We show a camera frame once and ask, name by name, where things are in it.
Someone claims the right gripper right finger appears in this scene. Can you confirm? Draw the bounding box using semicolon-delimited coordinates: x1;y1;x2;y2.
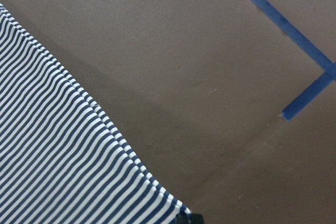
190;214;204;224

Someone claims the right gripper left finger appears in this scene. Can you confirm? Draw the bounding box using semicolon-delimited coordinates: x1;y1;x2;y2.
175;214;190;224

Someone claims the blue white striped polo shirt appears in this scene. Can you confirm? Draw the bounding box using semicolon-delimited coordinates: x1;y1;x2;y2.
1;7;191;223

